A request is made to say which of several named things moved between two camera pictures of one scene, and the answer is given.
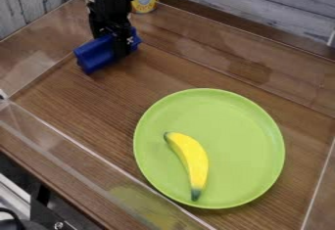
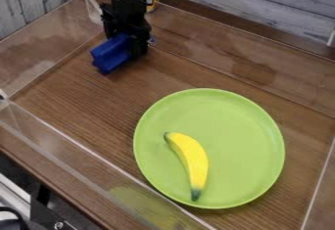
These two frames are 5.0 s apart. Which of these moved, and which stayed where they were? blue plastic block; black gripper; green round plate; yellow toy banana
Moved: blue plastic block; black gripper
Stayed: yellow toy banana; green round plate
